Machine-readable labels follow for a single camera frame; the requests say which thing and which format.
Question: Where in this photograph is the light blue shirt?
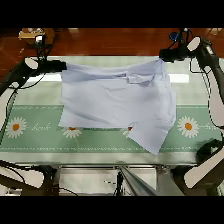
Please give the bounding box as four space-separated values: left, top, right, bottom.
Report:
57 57 177 156

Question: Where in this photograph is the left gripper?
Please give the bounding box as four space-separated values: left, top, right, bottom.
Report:
49 59 68 73

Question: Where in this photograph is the blue round object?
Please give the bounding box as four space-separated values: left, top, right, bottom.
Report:
168 31 184 43

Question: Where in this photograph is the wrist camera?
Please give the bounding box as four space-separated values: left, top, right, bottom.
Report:
34 34 48 58
169 27 194 50

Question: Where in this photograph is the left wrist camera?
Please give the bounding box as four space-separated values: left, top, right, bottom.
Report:
34 34 48 58

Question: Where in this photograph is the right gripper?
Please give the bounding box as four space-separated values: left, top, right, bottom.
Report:
158 46 188 63

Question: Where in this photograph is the silver frame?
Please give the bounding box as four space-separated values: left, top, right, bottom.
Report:
0 162 224 197

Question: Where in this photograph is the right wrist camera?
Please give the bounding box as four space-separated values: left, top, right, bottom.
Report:
169 27 194 50

